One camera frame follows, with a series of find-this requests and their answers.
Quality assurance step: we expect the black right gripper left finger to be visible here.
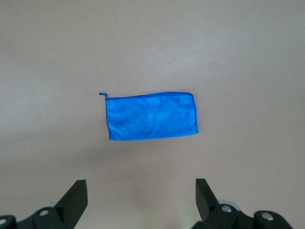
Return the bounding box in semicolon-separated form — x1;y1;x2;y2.
0;179;89;229

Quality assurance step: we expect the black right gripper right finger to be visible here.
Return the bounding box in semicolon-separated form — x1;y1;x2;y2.
190;177;293;229

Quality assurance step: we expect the blue microfiber towel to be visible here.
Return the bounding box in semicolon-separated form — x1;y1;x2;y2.
99;92;200;141

